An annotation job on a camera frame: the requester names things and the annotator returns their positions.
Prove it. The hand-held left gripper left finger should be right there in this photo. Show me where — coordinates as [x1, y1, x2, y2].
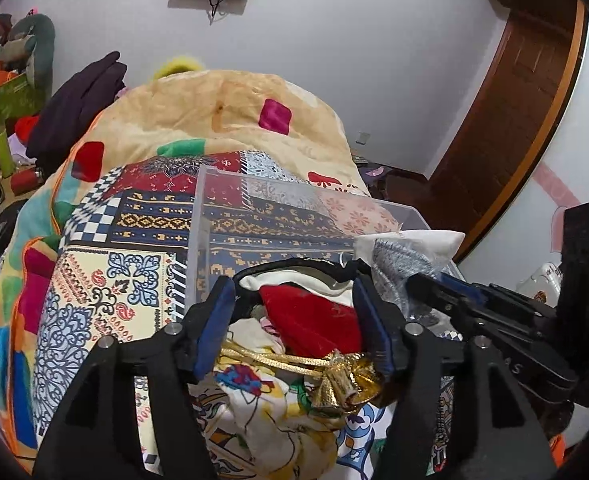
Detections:
[32, 276, 236, 480]

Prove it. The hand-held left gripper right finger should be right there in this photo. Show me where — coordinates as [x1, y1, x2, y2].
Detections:
[351, 274, 559, 480]

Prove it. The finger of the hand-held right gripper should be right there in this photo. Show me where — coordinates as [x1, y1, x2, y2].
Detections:
[405, 273, 577, 393]
[440, 271, 559, 323]

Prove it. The grey knit cloth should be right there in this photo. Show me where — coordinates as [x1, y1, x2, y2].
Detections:
[355, 234, 462, 321]

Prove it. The red velvet pouch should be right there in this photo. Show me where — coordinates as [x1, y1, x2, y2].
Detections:
[259, 284, 365, 361]

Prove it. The clear plastic storage box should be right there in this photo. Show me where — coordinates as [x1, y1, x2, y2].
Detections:
[184, 165, 427, 323]

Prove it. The white plastic item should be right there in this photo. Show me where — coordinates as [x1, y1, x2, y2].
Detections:
[515, 261, 564, 303]

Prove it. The white fabric bag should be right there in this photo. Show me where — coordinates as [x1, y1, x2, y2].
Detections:
[374, 229, 466, 266]

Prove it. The floral printed white cloth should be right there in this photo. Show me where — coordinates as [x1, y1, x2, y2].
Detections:
[194, 317, 355, 476]

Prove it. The patterned patchwork blanket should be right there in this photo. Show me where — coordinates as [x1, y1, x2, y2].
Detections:
[30, 150, 457, 480]

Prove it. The purple slipper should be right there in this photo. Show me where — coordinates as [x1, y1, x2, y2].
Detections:
[360, 163, 391, 183]

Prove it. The brown wooden door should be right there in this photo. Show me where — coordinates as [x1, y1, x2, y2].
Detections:
[387, 0, 589, 263]

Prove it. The beige quilt with coloured patches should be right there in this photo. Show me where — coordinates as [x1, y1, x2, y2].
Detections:
[0, 67, 371, 473]

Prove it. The black bag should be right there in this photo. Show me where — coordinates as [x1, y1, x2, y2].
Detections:
[0, 199, 29, 262]

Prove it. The red thermos bottle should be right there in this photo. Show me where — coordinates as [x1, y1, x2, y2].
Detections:
[10, 167, 44, 196]

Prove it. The dark purple garment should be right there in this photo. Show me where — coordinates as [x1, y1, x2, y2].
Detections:
[26, 51, 128, 173]

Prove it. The yellow fluffy toy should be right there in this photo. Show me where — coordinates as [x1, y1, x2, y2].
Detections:
[152, 56, 206, 81]

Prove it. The green cup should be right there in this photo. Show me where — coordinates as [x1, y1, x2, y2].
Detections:
[0, 127, 17, 179]

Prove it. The red cloth item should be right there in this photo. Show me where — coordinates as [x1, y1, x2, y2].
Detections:
[14, 115, 41, 142]

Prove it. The green cardboard box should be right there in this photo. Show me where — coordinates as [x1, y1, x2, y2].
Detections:
[0, 71, 39, 128]

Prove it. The green plush toy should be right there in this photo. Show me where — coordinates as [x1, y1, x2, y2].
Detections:
[5, 13, 56, 108]

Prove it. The gold tassel cord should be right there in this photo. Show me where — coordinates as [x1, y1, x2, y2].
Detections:
[219, 340, 382, 416]

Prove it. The pink wall sticker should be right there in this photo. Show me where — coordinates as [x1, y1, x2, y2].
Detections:
[531, 160, 582, 256]

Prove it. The black monitor cable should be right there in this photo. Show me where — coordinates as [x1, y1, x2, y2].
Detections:
[207, 0, 236, 22]

